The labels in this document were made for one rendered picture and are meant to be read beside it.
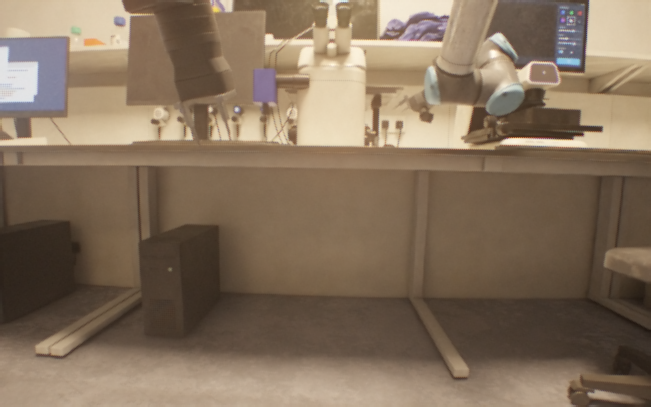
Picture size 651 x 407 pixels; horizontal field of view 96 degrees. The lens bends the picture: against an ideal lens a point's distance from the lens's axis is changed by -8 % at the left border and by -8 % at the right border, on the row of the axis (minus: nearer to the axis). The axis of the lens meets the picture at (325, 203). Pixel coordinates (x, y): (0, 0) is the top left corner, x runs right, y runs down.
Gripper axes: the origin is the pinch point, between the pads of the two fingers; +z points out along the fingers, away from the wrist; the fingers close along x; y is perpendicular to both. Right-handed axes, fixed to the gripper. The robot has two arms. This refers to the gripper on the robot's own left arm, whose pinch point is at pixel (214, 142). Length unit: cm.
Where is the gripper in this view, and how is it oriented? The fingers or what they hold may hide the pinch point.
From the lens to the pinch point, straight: 49.8
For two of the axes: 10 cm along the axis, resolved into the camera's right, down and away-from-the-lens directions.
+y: 1.3, -4.9, 8.6
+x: -9.8, 0.8, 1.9
